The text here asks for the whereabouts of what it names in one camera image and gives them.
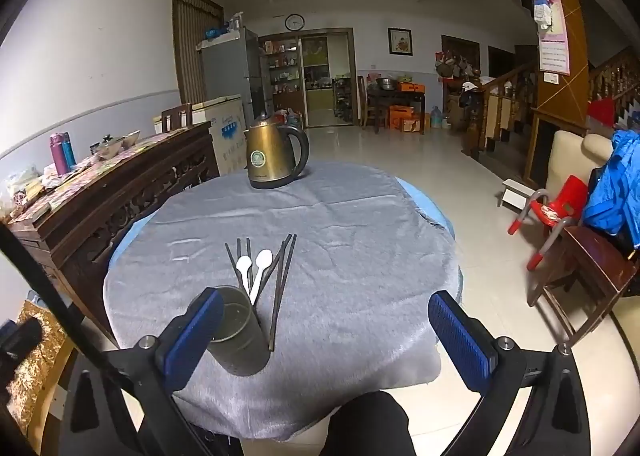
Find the glass display cabinet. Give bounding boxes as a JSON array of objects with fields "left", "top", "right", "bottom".
[{"left": 260, "top": 33, "right": 303, "bottom": 127}]

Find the blue jacket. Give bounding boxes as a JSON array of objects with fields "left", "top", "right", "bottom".
[{"left": 582, "top": 130, "right": 640, "bottom": 249}]

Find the framed wall picture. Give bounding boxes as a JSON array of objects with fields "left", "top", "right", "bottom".
[{"left": 388, "top": 27, "right": 414, "bottom": 57}]

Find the gold patterned cushion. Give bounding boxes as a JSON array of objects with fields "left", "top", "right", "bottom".
[{"left": 0, "top": 301, "right": 76, "bottom": 437}]

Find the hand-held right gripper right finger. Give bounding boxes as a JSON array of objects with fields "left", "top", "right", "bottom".
[{"left": 428, "top": 291, "right": 592, "bottom": 456}]

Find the grey tablecloth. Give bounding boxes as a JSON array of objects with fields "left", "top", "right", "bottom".
[{"left": 102, "top": 161, "right": 463, "bottom": 439}]

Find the glass lidded bowl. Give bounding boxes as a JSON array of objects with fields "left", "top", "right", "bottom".
[{"left": 90, "top": 134, "right": 123, "bottom": 160}]

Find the white chest freezer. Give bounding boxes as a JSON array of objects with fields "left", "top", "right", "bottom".
[{"left": 152, "top": 95, "right": 248, "bottom": 177}]

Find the wooden dining chair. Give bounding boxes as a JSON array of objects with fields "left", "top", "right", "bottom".
[{"left": 161, "top": 103, "right": 193, "bottom": 132}]

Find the dark wooden side table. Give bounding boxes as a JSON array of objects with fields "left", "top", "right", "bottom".
[{"left": 366, "top": 81, "right": 427, "bottom": 134}]

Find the carved wooden sideboard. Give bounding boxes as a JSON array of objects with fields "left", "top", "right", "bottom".
[{"left": 7, "top": 121, "right": 221, "bottom": 347}]

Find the white step stool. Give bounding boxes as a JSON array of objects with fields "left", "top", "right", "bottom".
[{"left": 497, "top": 178, "right": 538, "bottom": 209}]

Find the orange cardboard box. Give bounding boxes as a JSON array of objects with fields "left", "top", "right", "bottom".
[{"left": 389, "top": 105, "right": 417, "bottom": 132}]

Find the blue round table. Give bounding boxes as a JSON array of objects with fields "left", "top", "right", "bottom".
[{"left": 106, "top": 175, "right": 448, "bottom": 282}]

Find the grey refrigerator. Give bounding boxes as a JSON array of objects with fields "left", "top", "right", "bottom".
[{"left": 196, "top": 27, "right": 273, "bottom": 122}]

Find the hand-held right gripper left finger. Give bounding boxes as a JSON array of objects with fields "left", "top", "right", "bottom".
[{"left": 62, "top": 287, "right": 224, "bottom": 456}]

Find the red child chair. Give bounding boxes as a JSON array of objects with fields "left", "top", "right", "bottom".
[{"left": 508, "top": 175, "right": 590, "bottom": 271}]

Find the pink thermos bottle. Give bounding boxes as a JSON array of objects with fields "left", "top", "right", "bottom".
[{"left": 49, "top": 132, "right": 71, "bottom": 177}]

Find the person's black trouser leg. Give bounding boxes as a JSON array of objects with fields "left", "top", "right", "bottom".
[{"left": 320, "top": 391, "right": 418, "bottom": 456}]

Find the black cable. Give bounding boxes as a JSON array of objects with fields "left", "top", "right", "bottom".
[{"left": 0, "top": 223, "right": 131, "bottom": 392}]

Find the metal utensil holder cup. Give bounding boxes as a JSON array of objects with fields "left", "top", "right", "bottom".
[{"left": 206, "top": 285, "right": 272, "bottom": 378}]

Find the wooden stair railing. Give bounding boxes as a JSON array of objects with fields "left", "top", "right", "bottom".
[{"left": 470, "top": 61, "right": 540, "bottom": 157}]

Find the brown wooden chair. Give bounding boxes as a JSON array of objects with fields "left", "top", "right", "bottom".
[{"left": 527, "top": 226, "right": 640, "bottom": 337}]

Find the brown curtain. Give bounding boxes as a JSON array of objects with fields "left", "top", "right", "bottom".
[{"left": 172, "top": 0, "right": 224, "bottom": 104}]

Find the wall calendar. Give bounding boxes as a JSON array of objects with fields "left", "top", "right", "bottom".
[{"left": 532, "top": 0, "right": 572, "bottom": 76}]

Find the golden electric kettle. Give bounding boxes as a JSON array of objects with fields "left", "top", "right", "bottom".
[{"left": 244, "top": 112, "right": 310, "bottom": 190}]

